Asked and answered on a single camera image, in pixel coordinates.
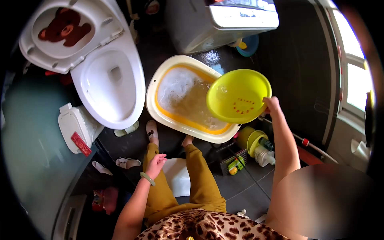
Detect person's left hand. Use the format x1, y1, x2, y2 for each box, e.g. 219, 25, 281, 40
145, 153, 168, 181

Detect person's right hand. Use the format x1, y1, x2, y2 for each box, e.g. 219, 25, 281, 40
262, 96, 281, 115

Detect person's left fingers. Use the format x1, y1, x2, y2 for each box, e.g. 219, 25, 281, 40
154, 153, 168, 167

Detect yellow plastic basin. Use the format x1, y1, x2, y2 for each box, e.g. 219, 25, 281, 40
206, 69, 272, 124

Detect white plastic stool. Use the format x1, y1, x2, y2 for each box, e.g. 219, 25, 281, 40
162, 158, 191, 197

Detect white slipper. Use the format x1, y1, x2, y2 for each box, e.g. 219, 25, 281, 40
115, 157, 141, 169
91, 161, 113, 176

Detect yellow plastic bucket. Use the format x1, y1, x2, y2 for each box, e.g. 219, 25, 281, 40
238, 126, 269, 158

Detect person's legs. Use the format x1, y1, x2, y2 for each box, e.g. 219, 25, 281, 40
142, 120, 227, 227

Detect green bottle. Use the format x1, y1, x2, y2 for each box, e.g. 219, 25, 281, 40
259, 137, 274, 152

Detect blue plastic basin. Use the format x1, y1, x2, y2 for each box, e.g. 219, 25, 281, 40
235, 34, 260, 57

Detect white bottle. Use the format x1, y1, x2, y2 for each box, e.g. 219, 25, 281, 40
255, 145, 276, 167

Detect white and yellow wash tub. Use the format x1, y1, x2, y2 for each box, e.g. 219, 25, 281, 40
145, 55, 241, 144

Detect red plastic object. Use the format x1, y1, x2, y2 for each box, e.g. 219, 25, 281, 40
91, 187, 119, 215

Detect black rack with green brush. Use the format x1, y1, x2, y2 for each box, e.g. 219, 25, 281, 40
220, 148, 248, 176

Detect person's body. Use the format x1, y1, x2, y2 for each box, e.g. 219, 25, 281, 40
133, 208, 291, 240

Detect white toilet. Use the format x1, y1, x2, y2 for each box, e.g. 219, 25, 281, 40
70, 31, 146, 137

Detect white bin with red label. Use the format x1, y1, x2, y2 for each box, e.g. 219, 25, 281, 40
58, 103, 105, 157

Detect window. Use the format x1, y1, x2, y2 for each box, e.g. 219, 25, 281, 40
330, 6, 375, 112

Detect white washing machine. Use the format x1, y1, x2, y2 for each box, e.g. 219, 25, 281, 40
165, 0, 279, 55

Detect toilet lid with bear cover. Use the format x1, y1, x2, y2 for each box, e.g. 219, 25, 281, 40
19, 0, 125, 74

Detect white hose with red fitting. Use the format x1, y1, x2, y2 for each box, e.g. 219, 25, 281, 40
258, 115, 339, 164

